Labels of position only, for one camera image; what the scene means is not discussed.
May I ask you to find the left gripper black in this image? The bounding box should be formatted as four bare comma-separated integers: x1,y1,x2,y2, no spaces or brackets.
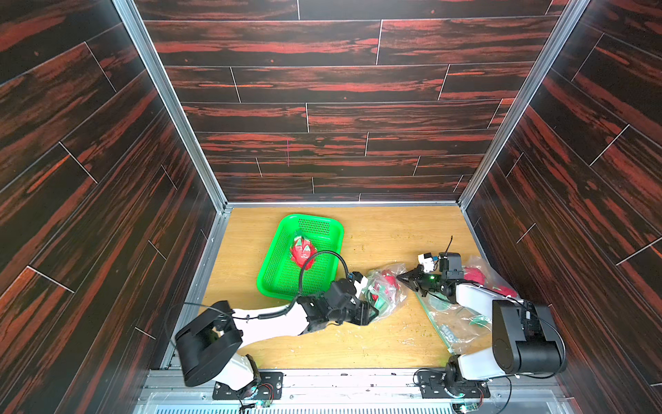
324,299,380,326

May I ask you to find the red dragon fruit toy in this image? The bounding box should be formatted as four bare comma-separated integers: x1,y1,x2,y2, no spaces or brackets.
290,235,317,270
372,276,400,307

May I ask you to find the clear zip-top bag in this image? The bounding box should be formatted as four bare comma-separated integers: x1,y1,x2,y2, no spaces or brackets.
417,256,509,355
361,262,408,322

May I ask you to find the green perforated plastic tray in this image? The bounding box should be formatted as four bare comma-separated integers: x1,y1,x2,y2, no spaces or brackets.
257,214,344,300

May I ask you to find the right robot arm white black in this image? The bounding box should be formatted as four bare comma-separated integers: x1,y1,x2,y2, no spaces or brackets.
397,267,567,398

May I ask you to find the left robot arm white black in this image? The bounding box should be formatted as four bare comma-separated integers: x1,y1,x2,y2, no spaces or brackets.
175,290,379,391

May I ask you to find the dragon fruit in near bag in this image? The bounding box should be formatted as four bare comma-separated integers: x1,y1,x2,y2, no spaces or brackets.
464,267,518,298

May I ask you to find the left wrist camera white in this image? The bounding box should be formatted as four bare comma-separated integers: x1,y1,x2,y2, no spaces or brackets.
348,272,369,298

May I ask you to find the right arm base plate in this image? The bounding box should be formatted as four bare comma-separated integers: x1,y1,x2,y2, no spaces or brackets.
413,368,491,400

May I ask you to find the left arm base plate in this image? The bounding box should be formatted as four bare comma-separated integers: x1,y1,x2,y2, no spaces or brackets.
212,370,284,401

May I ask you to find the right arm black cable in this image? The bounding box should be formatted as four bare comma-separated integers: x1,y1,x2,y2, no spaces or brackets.
444,235,568,414

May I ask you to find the aluminium front rail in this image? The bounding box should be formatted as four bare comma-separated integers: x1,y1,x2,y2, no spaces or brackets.
134,368,578,413

